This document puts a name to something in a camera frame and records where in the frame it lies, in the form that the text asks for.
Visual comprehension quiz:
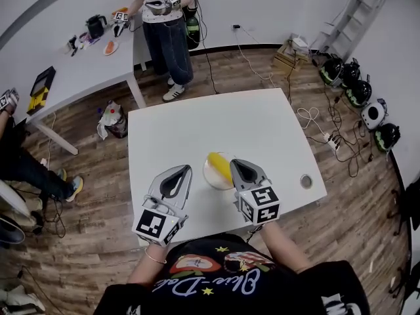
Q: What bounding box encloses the purple packet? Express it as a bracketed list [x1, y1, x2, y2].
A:
[78, 31, 100, 49]

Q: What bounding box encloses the tangle of black cables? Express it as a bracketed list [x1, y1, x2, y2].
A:
[323, 83, 377, 179]

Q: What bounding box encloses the yellow and black box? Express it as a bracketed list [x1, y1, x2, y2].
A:
[26, 86, 51, 117]

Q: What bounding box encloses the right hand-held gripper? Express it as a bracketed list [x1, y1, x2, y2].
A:
[229, 157, 282, 227]

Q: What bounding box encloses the white round-faced device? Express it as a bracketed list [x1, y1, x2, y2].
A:
[360, 99, 389, 131]

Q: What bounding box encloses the wooden crate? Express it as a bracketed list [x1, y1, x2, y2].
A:
[272, 39, 310, 75]

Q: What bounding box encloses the person's left forearm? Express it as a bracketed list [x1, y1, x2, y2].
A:
[127, 240, 169, 289]

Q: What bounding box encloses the grey metal ladder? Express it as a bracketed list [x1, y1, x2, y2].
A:
[319, 0, 391, 54]

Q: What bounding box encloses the yellow corn cob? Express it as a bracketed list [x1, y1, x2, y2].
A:
[207, 151, 234, 184]

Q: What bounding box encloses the white power strip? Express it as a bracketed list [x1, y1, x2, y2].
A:
[322, 133, 343, 153]

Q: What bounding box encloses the person's black printed t-shirt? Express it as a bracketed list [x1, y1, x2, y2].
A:
[93, 233, 372, 315]

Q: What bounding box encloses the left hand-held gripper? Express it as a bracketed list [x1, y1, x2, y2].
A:
[131, 164, 194, 247]

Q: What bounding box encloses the clear round plate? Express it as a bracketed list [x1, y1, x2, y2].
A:
[202, 151, 238, 192]

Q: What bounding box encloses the black and green helmet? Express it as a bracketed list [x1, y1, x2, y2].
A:
[341, 58, 362, 88]
[373, 122, 402, 154]
[344, 79, 373, 109]
[319, 55, 344, 89]

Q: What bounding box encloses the white coiled cable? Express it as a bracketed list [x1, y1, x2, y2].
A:
[296, 106, 329, 138]

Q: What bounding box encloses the patterned bag with white cloth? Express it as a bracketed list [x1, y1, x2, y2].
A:
[96, 100, 129, 141]

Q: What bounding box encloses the thin gold bracelet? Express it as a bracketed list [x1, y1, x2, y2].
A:
[144, 247, 168, 265]

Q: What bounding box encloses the black flat box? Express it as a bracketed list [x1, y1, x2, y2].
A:
[30, 65, 57, 98]

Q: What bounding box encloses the long white cable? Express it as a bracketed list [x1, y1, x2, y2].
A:
[234, 29, 277, 89]

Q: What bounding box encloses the black electric kettle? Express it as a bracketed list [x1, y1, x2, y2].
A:
[85, 14, 109, 40]

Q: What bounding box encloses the long black cable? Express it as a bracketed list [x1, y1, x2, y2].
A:
[196, 10, 220, 95]

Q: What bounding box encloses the person's right forearm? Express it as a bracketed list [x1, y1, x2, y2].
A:
[259, 222, 313, 274]

